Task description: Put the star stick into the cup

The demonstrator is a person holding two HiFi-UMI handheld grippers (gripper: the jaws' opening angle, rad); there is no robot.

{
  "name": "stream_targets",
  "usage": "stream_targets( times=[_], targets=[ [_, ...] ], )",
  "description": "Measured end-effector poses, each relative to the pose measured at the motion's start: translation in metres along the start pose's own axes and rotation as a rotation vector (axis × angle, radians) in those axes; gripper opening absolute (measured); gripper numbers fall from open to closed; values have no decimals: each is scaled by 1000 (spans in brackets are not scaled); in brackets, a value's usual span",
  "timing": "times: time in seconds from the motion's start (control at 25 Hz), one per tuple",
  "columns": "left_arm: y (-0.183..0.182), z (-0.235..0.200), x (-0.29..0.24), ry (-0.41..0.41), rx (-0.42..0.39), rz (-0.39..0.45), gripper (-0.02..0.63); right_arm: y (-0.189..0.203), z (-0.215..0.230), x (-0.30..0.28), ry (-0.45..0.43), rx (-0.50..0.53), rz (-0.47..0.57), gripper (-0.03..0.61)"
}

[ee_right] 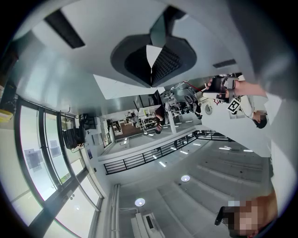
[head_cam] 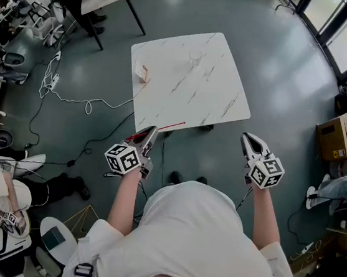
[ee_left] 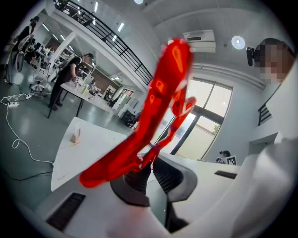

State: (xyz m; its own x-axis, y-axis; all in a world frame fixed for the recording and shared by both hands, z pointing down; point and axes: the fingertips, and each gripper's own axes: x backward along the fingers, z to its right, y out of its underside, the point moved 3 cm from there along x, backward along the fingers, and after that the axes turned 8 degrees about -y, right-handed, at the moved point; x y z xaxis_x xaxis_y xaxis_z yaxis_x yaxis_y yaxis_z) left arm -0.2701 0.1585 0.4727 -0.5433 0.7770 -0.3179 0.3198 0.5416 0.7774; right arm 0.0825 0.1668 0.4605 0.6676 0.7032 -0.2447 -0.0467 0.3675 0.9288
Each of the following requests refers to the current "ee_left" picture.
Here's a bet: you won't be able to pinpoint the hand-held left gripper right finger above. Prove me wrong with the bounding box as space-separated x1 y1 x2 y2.
152 152 244 238

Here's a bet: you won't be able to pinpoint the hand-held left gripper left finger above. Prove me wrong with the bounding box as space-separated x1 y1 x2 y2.
34 162 172 238

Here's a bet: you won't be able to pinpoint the red straw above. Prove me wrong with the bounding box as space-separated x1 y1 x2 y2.
79 38 196 188

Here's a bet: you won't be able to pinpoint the person's white shirt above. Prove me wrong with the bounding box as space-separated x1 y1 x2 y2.
230 61 298 238

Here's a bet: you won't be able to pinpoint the black stair railing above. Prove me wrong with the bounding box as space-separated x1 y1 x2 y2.
257 83 281 126

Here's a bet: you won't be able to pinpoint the large glass window front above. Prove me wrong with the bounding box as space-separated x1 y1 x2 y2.
151 78 233 161

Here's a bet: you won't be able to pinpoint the wooden menu card holder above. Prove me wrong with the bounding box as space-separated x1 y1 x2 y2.
69 123 81 144

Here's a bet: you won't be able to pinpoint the person's head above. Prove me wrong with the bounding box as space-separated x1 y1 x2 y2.
253 38 297 85

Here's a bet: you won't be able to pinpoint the white table black legs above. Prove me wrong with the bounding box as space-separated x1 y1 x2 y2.
47 81 117 119

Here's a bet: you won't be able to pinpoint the white ceiling air conditioner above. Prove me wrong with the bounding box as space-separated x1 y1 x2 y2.
183 29 216 53

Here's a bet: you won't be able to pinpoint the white display shelf rack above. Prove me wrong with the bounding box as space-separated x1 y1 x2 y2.
75 64 96 86

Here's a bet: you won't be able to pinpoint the white office chair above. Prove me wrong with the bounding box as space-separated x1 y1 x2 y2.
29 57 51 93

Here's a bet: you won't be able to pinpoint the grey mesh office chair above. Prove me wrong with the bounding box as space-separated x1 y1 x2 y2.
4 34 25 85

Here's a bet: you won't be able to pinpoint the black balcony railing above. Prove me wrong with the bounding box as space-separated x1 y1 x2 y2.
54 0 154 86

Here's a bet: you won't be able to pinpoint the black floor cable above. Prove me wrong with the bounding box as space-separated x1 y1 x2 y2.
0 166 54 182

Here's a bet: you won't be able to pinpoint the black head camera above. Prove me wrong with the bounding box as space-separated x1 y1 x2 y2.
246 46 256 67

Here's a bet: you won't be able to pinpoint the white power strip with cable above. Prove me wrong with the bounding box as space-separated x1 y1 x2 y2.
0 93 54 165

